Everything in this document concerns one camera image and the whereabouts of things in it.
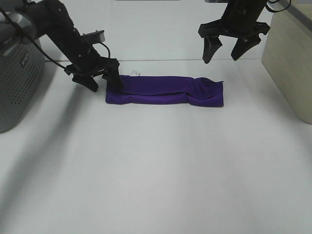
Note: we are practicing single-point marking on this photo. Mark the purple towel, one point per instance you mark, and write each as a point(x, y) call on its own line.
point(162, 90)

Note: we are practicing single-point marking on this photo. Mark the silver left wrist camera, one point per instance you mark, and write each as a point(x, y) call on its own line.
point(96, 37)

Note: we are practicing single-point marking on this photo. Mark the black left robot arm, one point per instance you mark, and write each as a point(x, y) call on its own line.
point(32, 20)

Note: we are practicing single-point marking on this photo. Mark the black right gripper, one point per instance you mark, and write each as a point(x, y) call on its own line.
point(239, 20)

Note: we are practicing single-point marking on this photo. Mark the beige storage bin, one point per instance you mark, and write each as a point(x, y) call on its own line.
point(288, 56)

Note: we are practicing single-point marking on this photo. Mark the grey perforated laundry basket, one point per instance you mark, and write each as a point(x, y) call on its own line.
point(21, 69)

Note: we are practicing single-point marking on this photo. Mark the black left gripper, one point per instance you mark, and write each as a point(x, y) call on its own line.
point(86, 63)

